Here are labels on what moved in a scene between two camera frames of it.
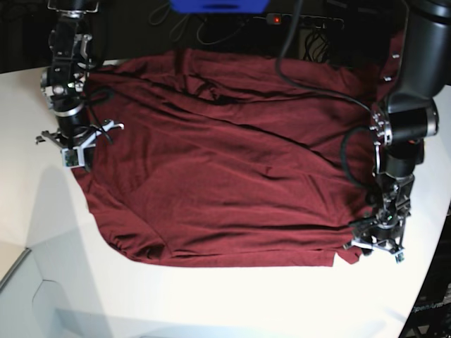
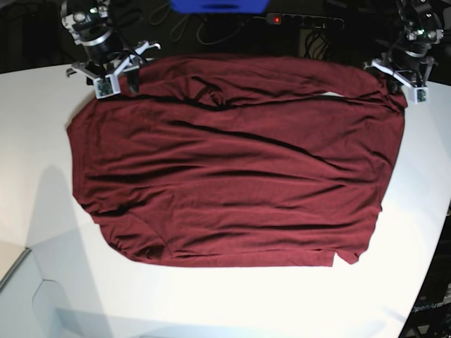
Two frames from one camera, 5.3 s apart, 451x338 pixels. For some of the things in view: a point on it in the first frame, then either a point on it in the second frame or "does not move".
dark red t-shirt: [212, 158] does not move
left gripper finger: [106, 126] → [141, 46]
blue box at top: [220, 6] does not move
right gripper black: [385, 225] → [418, 39]
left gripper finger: [51, 136] → [90, 75]
